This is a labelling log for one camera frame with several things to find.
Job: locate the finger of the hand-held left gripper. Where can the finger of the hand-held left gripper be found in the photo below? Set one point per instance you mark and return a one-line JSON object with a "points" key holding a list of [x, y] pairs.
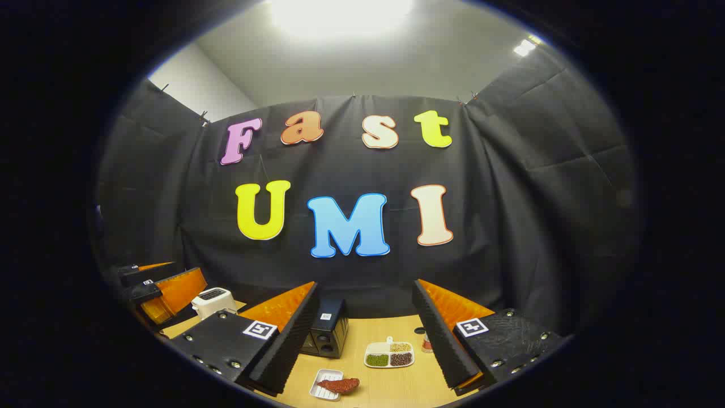
{"points": [[133, 275], [175, 292]]}

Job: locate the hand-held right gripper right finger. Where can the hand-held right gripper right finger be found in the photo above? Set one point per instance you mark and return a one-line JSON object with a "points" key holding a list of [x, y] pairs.
{"points": [[447, 345]]}

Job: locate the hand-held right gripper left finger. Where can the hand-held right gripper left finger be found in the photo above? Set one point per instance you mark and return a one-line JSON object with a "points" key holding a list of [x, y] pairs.
{"points": [[221, 340]]}

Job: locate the black electric oven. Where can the black electric oven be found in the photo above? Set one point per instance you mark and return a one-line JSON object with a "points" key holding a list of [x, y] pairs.
{"points": [[328, 331]]}

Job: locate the reddish brown meat piece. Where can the reddish brown meat piece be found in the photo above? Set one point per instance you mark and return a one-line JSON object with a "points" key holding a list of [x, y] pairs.
{"points": [[340, 385]]}

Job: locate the clear plastic bottle red label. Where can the clear plastic bottle red label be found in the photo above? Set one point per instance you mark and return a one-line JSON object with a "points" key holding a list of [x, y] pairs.
{"points": [[427, 343]]}

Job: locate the white toaster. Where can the white toaster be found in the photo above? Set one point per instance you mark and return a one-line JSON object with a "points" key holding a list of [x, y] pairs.
{"points": [[212, 303]]}

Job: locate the white divided tray with beans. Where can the white divided tray with beans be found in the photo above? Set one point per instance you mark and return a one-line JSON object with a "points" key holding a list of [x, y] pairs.
{"points": [[389, 352]]}

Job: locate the white rectangular tray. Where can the white rectangular tray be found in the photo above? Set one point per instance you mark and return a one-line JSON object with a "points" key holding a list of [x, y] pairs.
{"points": [[324, 374]]}

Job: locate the small ceiling light panel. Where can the small ceiling light panel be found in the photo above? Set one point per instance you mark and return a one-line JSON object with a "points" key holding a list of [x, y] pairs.
{"points": [[525, 47]]}

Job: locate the large ceiling light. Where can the large ceiling light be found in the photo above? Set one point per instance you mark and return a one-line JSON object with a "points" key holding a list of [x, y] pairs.
{"points": [[340, 14]]}

